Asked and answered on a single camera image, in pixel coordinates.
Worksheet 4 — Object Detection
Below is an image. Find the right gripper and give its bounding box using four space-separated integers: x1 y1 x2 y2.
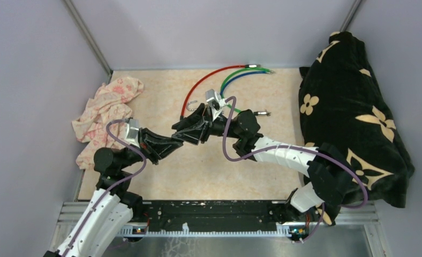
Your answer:
172 103 243 144

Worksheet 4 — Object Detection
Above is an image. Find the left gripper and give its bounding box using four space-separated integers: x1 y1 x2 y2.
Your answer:
118 127 184 170

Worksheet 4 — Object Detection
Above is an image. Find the large brass padlock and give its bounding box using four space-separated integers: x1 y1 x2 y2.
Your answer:
186 101 198 111

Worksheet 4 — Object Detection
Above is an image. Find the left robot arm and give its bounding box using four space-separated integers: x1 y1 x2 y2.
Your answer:
44 125 183 256

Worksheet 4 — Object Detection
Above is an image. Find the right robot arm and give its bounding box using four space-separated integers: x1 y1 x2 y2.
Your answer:
172 104 354 221

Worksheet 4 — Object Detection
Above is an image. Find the pink patterned cloth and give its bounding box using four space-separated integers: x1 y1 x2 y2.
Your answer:
72 77 144 170

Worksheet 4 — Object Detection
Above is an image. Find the black floral blanket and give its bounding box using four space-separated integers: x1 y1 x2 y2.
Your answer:
298 32 415 208

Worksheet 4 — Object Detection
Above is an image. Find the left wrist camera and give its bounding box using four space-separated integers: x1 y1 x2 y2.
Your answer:
125 118 140 145

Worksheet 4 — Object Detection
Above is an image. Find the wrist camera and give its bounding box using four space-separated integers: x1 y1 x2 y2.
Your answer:
125 118 140 145
205 89 227 121

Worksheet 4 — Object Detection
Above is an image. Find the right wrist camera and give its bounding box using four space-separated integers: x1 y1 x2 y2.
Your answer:
205 89 227 121

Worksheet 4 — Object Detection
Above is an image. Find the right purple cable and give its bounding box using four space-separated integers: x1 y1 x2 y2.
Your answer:
221 96 369 244

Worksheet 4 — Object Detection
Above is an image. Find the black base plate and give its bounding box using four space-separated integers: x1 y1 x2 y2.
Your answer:
110 199 322 234

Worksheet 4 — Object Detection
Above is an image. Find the green cable lock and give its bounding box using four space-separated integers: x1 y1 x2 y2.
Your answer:
220 66 275 98

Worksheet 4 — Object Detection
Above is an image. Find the red cable lock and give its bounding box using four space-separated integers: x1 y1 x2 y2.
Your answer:
180 64 261 119

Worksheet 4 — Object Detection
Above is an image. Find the blue cable lock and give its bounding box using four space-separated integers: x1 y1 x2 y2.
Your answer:
220 71 272 97

